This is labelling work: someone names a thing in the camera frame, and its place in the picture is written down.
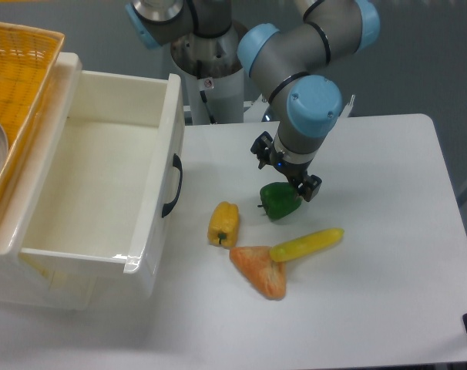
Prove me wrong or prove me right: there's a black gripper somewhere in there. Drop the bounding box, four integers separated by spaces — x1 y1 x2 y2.
250 131 322 202

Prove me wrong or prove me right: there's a green bell pepper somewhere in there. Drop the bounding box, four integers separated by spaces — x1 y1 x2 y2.
260 182 302 220

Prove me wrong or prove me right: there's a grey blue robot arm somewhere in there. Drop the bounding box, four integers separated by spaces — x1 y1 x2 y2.
125 1 381 200

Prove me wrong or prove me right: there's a yellow bell pepper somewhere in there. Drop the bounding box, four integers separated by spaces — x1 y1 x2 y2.
207 201 240 248

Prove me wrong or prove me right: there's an orange triangular bread slice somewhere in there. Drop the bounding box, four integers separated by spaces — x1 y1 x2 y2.
229 246 287 300

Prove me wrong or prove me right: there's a white open drawer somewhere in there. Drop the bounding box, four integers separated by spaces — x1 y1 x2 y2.
22 71 185 298

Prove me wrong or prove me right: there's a yellow woven plastic basket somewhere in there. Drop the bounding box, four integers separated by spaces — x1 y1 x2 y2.
0 22 65 220

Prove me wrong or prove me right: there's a white drawer cabinet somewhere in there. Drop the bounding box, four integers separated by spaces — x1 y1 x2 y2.
0 52 95 310

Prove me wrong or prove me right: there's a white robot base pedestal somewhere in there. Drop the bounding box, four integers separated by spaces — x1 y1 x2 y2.
169 21 254 126

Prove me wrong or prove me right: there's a black drawer handle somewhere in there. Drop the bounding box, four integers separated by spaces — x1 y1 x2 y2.
161 153 183 218

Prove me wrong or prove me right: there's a black cable on pedestal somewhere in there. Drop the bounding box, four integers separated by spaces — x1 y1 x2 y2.
197 59 218 126

